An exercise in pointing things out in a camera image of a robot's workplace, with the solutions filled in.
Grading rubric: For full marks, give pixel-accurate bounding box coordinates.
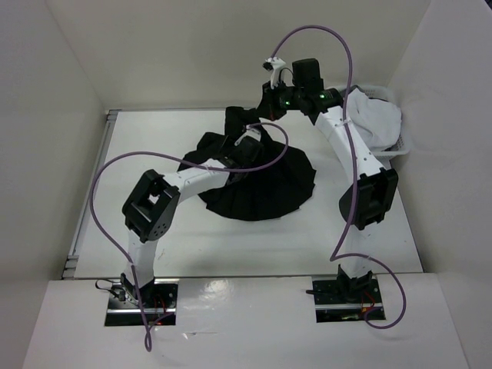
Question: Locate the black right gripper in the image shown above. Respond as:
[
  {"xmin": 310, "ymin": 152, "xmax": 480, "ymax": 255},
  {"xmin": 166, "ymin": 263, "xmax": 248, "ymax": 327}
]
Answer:
[{"xmin": 254, "ymin": 78, "xmax": 304, "ymax": 121}]

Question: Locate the black skirt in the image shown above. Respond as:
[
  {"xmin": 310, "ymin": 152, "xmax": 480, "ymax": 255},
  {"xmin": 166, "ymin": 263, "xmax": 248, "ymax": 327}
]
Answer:
[{"xmin": 184, "ymin": 106, "xmax": 316, "ymax": 221}]

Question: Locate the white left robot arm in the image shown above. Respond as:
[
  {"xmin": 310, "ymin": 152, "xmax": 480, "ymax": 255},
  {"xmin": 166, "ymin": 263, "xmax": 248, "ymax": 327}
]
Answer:
[{"xmin": 121, "ymin": 128, "xmax": 263, "ymax": 308}]

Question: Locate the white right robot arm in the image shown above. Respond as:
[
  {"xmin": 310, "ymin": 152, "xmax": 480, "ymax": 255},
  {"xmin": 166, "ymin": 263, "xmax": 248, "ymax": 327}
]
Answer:
[{"xmin": 258, "ymin": 57, "xmax": 398, "ymax": 302}]

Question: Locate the white skirt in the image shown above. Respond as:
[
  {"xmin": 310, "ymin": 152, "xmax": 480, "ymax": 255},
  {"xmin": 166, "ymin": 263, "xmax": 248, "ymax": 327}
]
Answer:
[{"xmin": 347, "ymin": 85, "xmax": 402, "ymax": 151}]

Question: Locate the white plastic basket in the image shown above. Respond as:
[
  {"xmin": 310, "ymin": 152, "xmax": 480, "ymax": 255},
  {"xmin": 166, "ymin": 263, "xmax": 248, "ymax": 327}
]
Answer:
[{"xmin": 347, "ymin": 85, "xmax": 410, "ymax": 161}]

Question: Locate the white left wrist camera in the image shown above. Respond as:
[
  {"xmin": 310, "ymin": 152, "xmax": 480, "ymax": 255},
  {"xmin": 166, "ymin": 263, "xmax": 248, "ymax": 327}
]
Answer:
[{"xmin": 234, "ymin": 125, "xmax": 261, "ymax": 146}]

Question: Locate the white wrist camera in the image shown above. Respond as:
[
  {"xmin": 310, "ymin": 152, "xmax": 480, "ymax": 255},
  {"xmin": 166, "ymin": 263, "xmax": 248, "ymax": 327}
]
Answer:
[
  {"xmin": 262, "ymin": 57, "xmax": 286, "ymax": 89},
  {"xmin": 234, "ymin": 125, "xmax": 261, "ymax": 146}
]

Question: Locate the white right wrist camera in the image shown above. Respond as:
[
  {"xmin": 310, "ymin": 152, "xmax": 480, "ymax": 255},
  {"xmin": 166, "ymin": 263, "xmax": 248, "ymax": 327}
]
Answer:
[{"xmin": 262, "ymin": 57, "xmax": 286, "ymax": 89}]

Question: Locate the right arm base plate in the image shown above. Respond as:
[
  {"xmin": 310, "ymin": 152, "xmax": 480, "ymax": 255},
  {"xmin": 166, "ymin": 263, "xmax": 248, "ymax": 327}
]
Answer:
[{"xmin": 306, "ymin": 276, "xmax": 386, "ymax": 323}]

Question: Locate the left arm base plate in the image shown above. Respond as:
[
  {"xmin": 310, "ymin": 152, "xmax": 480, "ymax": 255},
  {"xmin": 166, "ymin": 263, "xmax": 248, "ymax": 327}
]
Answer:
[{"xmin": 97, "ymin": 281, "xmax": 178, "ymax": 327}]

